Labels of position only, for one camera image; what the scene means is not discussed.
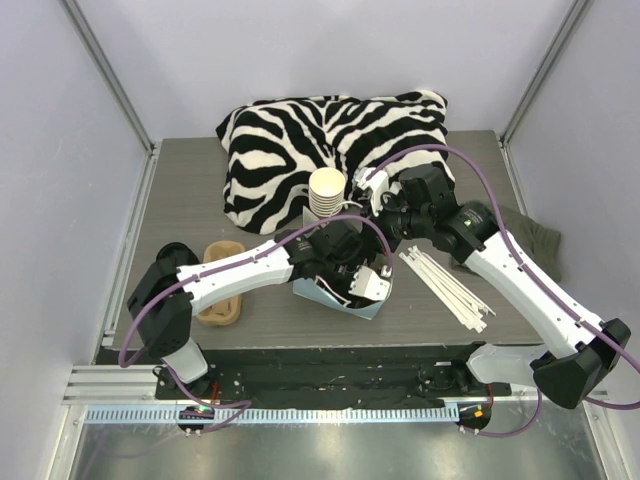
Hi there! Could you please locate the light blue paper bag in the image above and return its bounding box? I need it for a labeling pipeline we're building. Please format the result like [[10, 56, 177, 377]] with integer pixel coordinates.
[[291, 199, 396, 321]]

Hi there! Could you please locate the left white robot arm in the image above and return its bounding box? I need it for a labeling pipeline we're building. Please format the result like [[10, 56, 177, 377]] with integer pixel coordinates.
[[127, 215, 393, 399]]

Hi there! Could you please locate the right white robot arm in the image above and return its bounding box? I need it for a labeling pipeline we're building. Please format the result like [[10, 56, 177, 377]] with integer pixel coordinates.
[[358, 164, 631, 409]]

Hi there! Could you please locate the stack of paper cups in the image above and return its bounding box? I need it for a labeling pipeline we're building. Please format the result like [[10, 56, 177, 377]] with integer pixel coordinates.
[[309, 167, 346, 217]]

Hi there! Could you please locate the bundle of white wrapped straws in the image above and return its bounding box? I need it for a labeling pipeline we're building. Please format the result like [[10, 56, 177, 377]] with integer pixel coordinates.
[[399, 246, 496, 333]]

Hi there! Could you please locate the brown cardboard cup carrier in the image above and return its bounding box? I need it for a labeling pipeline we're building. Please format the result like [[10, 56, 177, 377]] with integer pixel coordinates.
[[196, 240, 245, 327]]

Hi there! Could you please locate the zebra print pillow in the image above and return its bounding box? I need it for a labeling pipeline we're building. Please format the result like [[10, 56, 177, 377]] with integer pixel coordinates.
[[216, 90, 449, 235]]

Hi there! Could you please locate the olive green cloth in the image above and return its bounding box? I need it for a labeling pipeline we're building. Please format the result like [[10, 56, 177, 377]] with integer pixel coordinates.
[[449, 204, 562, 284]]

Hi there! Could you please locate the stack of black lids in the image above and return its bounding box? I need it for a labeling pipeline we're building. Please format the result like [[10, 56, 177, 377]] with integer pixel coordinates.
[[156, 242, 199, 266]]

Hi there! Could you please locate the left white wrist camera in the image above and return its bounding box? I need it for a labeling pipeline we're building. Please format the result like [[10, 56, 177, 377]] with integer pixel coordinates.
[[349, 265, 393, 302]]

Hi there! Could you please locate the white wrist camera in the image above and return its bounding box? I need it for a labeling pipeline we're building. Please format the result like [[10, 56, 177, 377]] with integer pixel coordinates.
[[352, 167, 389, 210], [349, 265, 393, 302]]

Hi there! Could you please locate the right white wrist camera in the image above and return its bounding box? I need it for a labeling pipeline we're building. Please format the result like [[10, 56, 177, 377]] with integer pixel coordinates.
[[352, 167, 389, 210]]

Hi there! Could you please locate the white slotted cable duct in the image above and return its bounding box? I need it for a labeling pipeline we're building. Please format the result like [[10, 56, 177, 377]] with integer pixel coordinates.
[[85, 404, 459, 425]]

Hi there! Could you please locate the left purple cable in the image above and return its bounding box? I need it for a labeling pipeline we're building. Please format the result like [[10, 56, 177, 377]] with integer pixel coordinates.
[[117, 216, 394, 459]]

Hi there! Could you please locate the aluminium frame rail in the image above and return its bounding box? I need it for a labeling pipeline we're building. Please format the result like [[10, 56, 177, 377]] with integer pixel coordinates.
[[63, 365, 157, 405]]

